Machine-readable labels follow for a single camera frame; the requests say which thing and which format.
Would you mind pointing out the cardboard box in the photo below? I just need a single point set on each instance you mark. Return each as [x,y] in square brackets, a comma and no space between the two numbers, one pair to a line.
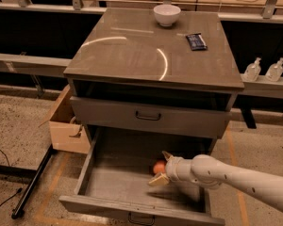
[66,132]

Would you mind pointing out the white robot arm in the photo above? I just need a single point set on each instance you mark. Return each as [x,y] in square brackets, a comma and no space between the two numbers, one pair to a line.
[206,171]

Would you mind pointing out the grey upper drawer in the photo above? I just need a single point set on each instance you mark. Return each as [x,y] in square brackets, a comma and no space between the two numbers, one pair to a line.
[151,118]

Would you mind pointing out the grey metal rail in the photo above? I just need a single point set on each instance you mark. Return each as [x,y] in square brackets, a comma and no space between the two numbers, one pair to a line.
[33,65]

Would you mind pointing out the clear sanitizer bottle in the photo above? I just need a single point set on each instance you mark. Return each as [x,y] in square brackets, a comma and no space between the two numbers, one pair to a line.
[275,71]
[252,71]

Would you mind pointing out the clear sanitizer bottle right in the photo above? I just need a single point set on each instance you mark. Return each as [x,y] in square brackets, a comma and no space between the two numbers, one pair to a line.
[275,71]

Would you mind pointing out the grey open lower drawer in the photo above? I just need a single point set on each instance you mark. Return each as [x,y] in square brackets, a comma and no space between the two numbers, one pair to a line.
[114,180]

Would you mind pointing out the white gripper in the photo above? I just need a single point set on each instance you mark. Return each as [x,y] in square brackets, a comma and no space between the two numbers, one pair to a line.
[172,169]

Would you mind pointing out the clear sanitizer bottle left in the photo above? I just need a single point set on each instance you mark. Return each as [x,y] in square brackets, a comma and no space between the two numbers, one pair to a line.
[252,71]

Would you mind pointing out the white ceramic bowl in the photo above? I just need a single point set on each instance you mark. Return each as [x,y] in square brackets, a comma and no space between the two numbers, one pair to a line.
[166,14]

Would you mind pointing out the orange fruit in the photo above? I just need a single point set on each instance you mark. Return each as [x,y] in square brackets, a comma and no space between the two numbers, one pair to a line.
[159,166]

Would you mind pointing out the dark blue snack packet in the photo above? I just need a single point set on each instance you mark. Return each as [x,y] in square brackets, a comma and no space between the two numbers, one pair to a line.
[196,42]

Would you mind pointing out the grey wooden drawer cabinet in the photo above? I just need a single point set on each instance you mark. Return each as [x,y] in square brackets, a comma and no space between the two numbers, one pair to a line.
[129,57]

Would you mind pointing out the black metal floor bar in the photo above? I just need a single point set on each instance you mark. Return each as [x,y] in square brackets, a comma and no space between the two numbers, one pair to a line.
[18,211]

